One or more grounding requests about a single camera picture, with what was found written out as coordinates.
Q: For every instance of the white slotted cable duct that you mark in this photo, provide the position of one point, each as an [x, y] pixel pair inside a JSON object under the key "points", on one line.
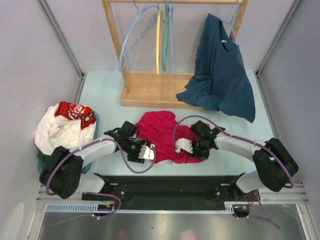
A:
{"points": [[100, 208]]}

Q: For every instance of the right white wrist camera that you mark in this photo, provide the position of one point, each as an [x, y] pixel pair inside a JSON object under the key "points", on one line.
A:
{"points": [[183, 144]]}

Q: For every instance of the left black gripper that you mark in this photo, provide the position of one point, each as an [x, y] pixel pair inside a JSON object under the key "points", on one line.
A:
{"points": [[134, 158]]}

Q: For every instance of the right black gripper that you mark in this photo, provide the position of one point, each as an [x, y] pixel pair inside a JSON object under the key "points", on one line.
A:
{"points": [[196, 155]]}

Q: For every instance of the dark blue t shirt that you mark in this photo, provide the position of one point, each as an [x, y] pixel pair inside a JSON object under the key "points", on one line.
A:
{"points": [[220, 82]]}

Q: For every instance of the green garment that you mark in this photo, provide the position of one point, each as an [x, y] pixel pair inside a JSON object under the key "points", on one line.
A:
{"points": [[43, 157]]}

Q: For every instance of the teal laundry basket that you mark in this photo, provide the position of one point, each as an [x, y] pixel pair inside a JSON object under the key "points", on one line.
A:
{"points": [[58, 131]]}

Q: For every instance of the teal hanger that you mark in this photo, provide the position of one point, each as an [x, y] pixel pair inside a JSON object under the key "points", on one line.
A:
{"points": [[165, 35]]}

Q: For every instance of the yellow hanger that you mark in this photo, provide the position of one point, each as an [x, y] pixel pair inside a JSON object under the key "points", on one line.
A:
{"points": [[158, 35]]}

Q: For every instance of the light blue notched hanger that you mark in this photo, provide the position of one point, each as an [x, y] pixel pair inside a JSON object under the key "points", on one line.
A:
{"points": [[132, 40]]}

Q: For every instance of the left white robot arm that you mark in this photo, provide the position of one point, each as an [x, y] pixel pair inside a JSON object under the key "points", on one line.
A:
{"points": [[63, 174]]}

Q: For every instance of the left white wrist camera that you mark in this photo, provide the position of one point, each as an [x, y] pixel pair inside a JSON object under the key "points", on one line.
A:
{"points": [[147, 152]]}

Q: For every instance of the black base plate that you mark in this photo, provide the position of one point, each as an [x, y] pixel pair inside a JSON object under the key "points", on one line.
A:
{"points": [[172, 193]]}

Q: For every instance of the wooden clothes rack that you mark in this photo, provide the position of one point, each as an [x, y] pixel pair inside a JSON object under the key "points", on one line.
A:
{"points": [[147, 89]]}

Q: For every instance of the pink t shirt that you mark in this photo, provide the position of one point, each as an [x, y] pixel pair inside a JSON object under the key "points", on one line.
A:
{"points": [[157, 127]]}

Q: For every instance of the thin blue hanger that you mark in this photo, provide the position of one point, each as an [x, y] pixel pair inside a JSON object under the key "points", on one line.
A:
{"points": [[172, 39]]}

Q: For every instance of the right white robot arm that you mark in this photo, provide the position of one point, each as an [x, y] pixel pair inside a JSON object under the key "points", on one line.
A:
{"points": [[275, 167]]}

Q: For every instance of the white and red shirt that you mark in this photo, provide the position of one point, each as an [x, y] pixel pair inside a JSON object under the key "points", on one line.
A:
{"points": [[71, 110]]}

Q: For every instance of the light blue wire hanger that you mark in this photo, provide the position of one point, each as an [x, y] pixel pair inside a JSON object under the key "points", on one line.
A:
{"points": [[233, 23]]}

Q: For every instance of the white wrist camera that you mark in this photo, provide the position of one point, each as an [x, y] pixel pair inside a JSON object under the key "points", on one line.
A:
{"points": [[183, 144], [147, 152]]}

